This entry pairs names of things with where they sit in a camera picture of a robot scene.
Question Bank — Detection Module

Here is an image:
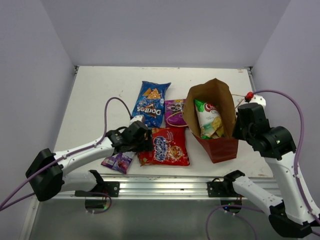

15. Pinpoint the purple cookie packet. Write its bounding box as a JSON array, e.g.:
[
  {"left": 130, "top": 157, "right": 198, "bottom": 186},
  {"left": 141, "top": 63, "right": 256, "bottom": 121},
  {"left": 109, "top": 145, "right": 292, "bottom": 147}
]
[{"left": 101, "top": 151, "right": 136, "bottom": 175}]

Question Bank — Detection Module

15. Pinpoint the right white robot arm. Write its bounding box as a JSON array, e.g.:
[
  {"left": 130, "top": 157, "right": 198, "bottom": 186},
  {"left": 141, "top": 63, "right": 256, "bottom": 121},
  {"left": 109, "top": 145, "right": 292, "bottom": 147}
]
[{"left": 222, "top": 103, "right": 320, "bottom": 239}]

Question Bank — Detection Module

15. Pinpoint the green Chubby cassava chips bag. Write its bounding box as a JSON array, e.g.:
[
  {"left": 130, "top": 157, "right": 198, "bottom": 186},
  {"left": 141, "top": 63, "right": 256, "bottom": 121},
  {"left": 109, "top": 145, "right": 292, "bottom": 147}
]
[{"left": 194, "top": 99, "right": 225, "bottom": 140}]

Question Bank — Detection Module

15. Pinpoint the blue Doritos chips bag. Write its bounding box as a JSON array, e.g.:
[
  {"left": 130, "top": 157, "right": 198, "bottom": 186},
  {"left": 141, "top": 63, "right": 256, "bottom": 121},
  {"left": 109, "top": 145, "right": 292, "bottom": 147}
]
[{"left": 132, "top": 81, "right": 171, "bottom": 128}]

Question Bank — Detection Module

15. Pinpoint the red brown paper bag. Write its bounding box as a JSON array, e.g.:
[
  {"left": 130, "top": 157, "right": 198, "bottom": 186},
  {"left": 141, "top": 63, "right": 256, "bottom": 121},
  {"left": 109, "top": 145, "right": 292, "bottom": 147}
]
[{"left": 177, "top": 78, "right": 239, "bottom": 164}]

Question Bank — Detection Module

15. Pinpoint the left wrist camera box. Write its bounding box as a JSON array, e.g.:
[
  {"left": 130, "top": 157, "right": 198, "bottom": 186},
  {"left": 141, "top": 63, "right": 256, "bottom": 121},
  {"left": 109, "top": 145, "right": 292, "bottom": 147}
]
[{"left": 129, "top": 115, "right": 145, "bottom": 125}]

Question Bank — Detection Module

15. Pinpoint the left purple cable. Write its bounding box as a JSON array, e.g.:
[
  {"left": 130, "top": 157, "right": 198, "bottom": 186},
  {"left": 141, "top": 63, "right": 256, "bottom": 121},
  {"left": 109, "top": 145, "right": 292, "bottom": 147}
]
[{"left": 0, "top": 97, "right": 133, "bottom": 216}]

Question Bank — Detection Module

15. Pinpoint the purple grape candy bag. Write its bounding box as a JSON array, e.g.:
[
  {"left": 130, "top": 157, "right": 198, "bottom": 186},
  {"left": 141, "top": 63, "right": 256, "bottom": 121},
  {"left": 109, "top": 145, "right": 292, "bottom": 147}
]
[{"left": 164, "top": 99, "right": 188, "bottom": 128}]

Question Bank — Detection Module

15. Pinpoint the aluminium table rail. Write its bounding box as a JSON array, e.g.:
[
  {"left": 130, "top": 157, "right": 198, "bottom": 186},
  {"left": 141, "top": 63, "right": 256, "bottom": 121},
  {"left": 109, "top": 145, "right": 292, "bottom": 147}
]
[{"left": 52, "top": 173, "right": 281, "bottom": 201}]

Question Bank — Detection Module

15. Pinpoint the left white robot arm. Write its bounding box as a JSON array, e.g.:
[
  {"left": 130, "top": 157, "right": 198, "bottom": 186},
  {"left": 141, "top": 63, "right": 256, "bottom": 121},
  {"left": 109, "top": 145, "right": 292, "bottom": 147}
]
[{"left": 25, "top": 120, "right": 153, "bottom": 202}]

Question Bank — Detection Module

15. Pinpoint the red snack bag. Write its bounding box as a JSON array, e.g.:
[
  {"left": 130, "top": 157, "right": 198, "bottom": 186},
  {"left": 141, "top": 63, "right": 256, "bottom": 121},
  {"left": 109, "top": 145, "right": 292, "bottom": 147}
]
[{"left": 138, "top": 127, "right": 190, "bottom": 167}]

